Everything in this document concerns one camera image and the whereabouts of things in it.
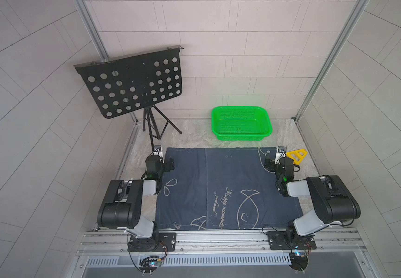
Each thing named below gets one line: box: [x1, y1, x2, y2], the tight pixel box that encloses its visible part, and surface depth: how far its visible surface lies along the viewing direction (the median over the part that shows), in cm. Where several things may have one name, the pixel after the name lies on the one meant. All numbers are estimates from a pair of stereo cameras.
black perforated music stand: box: [73, 45, 185, 151], surface depth 75 cm
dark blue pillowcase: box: [155, 147, 304, 231], surface depth 85 cm
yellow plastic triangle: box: [286, 148, 309, 166], surface depth 101 cm
